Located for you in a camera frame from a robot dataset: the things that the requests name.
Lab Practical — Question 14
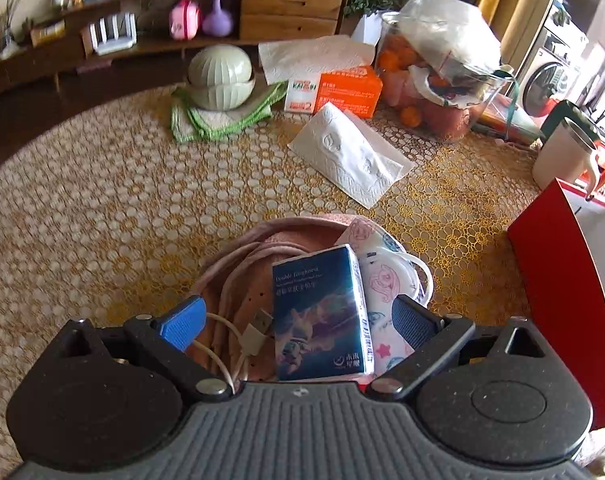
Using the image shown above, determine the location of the white USB cable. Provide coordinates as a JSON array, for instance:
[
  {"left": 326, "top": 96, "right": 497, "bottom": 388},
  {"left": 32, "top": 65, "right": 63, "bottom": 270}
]
[{"left": 192, "top": 308, "right": 276, "bottom": 395}]

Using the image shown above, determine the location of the pink knit hat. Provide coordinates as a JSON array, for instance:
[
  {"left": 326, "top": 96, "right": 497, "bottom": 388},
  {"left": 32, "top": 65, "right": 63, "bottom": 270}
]
[{"left": 188, "top": 214, "right": 358, "bottom": 385}]

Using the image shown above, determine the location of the blue tissue pack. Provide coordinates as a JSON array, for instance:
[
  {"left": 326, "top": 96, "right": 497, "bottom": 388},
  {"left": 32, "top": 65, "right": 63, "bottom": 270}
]
[{"left": 272, "top": 245, "right": 374, "bottom": 384}]

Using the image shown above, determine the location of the red cardboard box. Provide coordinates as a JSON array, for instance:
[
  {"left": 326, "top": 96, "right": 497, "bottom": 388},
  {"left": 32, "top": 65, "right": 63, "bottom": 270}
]
[{"left": 508, "top": 180, "right": 605, "bottom": 429}]

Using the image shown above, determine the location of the white napkin pack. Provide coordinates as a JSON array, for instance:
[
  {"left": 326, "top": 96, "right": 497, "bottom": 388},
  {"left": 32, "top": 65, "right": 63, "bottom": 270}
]
[{"left": 288, "top": 103, "right": 417, "bottom": 209}]

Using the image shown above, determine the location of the green edged cloth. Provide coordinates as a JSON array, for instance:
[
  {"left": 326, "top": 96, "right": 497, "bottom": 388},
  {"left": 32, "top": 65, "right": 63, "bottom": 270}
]
[{"left": 169, "top": 82, "right": 287, "bottom": 143}]

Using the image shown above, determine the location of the cream kettle mug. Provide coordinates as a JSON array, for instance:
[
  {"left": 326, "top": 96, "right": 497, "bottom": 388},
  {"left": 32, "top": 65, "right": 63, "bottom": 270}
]
[{"left": 533, "top": 118, "right": 600, "bottom": 200}]

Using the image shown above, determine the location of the colourful plastic organizer box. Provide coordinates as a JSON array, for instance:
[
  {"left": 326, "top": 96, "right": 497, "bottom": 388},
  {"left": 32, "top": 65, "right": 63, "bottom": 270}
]
[{"left": 472, "top": 94, "right": 542, "bottom": 150}]

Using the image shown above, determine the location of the orange green tissue holder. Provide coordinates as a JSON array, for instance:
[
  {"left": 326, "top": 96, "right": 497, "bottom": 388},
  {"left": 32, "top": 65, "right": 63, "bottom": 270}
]
[{"left": 540, "top": 100, "right": 605, "bottom": 191}]

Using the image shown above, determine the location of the green ceramic jar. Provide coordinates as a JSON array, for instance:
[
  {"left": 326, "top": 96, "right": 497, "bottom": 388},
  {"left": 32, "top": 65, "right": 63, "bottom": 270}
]
[{"left": 188, "top": 44, "right": 255, "bottom": 112}]

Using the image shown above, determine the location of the fruit bowl with plastic wrap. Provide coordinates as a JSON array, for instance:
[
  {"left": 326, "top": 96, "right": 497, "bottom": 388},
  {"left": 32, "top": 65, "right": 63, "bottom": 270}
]
[{"left": 375, "top": 0, "right": 513, "bottom": 143}]

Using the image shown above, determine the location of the orange tissue box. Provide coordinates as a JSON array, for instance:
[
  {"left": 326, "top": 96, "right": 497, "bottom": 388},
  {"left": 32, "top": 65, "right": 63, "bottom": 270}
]
[{"left": 258, "top": 36, "right": 383, "bottom": 118}]

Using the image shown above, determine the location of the washing machine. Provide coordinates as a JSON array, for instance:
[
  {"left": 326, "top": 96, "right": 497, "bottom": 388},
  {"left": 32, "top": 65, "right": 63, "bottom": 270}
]
[{"left": 517, "top": 0, "right": 605, "bottom": 127}]

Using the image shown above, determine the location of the white router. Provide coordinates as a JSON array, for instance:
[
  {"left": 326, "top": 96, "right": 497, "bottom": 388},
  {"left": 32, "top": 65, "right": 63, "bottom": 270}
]
[{"left": 89, "top": 12, "right": 138, "bottom": 55}]

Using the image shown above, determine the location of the pink toy backpack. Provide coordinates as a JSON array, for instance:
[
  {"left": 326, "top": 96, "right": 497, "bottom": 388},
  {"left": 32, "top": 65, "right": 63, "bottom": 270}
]
[{"left": 169, "top": 0, "right": 200, "bottom": 41}]

